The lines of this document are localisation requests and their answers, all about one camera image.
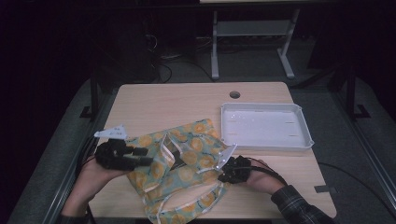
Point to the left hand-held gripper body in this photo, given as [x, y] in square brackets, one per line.
[110, 154]

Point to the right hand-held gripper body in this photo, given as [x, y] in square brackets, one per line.
[235, 171]

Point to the black rectangular box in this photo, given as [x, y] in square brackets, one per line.
[178, 161]

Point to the yellow flower print cloth bag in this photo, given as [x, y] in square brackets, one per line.
[190, 180]

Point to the white plastic tray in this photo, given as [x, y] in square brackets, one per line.
[264, 129]

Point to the person's left hand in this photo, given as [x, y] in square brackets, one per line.
[95, 179]

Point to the person's right hand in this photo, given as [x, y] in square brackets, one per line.
[263, 180]

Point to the black metal stand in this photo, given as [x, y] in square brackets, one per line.
[94, 96]
[351, 93]

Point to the grey tape strip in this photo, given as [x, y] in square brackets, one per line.
[325, 189]

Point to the metal frame rail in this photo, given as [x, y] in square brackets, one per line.
[372, 157]
[60, 189]

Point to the grey metal desk frame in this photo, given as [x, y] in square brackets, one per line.
[249, 28]

